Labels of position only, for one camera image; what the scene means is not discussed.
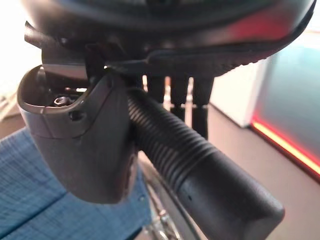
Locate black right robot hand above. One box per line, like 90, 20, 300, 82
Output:
16, 0, 317, 205

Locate black ribbed wheelchair handle grip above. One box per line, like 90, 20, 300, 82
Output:
126, 87, 286, 240

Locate blue wheelchair seat fabric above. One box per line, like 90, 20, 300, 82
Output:
0, 126, 154, 240

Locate red and yellow light strip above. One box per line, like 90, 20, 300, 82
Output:
251, 117, 320, 177

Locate white cabinet with glass panel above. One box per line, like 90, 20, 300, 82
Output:
209, 29, 320, 151

